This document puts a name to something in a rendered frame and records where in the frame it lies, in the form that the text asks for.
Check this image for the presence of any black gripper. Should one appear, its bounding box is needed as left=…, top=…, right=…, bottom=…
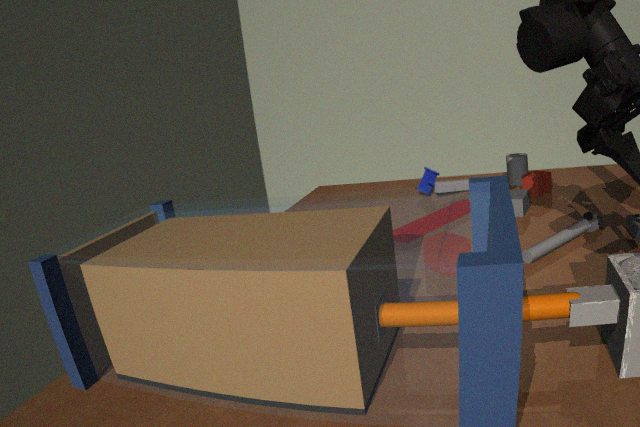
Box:
left=576, top=36, right=640, bottom=185

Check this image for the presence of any crank handle with blue knob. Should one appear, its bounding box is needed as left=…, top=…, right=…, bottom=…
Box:
left=418, top=167, right=470, bottom=187

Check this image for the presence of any grey cylinder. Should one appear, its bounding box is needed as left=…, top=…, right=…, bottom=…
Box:
left=506, top=153, right=529, bottom=186

